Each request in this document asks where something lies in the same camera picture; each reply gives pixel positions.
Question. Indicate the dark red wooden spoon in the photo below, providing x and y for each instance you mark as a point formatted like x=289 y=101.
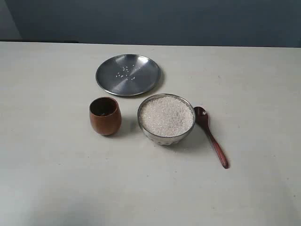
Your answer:
x=202 y=119

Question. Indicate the round steel plate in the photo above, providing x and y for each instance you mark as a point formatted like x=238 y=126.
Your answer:
x=147 y=75

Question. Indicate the glass bowl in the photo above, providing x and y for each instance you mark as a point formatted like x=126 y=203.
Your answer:
x=164 y=140

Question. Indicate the brown wooden cup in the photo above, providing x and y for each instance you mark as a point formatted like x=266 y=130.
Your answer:
x=105 y=116

